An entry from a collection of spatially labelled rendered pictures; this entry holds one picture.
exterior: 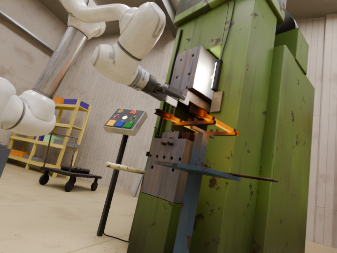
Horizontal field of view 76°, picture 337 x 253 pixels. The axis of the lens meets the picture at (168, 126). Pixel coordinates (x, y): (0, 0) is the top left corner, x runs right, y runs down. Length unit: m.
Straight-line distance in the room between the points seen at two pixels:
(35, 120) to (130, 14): 0.68
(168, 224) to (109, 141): 5.77
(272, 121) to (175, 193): 1.01
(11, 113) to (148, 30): 0.69
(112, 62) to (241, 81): 1.16
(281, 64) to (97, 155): 6.16
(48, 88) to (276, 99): 1.69
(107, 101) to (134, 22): 7.03
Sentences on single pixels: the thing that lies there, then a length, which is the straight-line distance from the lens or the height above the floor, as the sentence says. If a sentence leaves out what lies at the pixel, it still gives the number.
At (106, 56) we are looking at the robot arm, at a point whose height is 0.96.
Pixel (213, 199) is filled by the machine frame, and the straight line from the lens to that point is 1.57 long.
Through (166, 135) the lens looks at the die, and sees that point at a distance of 1.80.
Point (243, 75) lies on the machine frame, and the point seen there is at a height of 1.47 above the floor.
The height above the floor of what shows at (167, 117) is 0.96.
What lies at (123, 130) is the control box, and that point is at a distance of 2.02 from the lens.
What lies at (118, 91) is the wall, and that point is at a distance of 7.63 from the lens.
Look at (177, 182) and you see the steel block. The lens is 1.53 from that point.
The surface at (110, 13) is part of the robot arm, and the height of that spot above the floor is 1.15.
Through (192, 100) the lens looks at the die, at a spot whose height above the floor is 1.29.
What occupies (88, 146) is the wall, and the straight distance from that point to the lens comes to 7.63.
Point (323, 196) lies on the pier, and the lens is 5.62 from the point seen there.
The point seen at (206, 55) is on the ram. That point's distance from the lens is 2.02.
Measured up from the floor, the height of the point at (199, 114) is 0.96.
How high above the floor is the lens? 0.63
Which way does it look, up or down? 13 degrees up
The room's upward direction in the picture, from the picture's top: 12 degrees clockwise
